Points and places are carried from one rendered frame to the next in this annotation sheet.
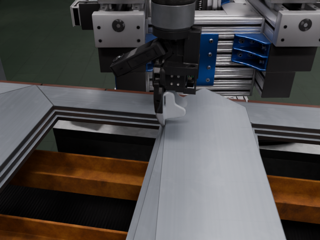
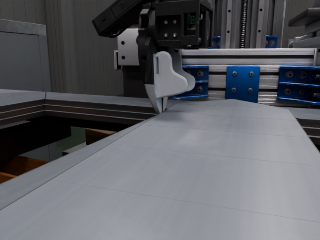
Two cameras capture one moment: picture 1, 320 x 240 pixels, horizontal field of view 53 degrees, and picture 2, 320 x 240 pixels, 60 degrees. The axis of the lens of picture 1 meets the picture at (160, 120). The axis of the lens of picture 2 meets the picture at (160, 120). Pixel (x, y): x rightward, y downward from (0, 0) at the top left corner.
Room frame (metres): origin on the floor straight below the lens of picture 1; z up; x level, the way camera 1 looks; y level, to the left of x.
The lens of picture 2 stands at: (0.18, -0.11, 0.92)
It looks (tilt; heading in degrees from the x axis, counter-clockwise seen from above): 13 degrees down; 14
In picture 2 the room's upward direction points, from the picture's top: straight up
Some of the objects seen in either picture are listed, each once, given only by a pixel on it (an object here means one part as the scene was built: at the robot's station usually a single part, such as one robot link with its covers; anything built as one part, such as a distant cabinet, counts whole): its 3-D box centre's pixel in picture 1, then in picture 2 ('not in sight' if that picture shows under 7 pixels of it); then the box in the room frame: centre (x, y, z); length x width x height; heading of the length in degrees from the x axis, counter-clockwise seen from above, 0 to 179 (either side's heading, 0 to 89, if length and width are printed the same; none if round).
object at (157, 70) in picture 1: (175, 58); (175, 5); (0.56, -0.03, 0.99); 0.09 x 0.08 x 0.12; 80
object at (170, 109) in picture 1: (171, 111); (167, 85); (0.55, -0.02, 0.88); 0.06 x 0.03 x 0.09; 80
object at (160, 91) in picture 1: (159, 91); (151, 51); (0.55, 0.00, 0.93); 0.05 x 0.02 x 0.09; 170
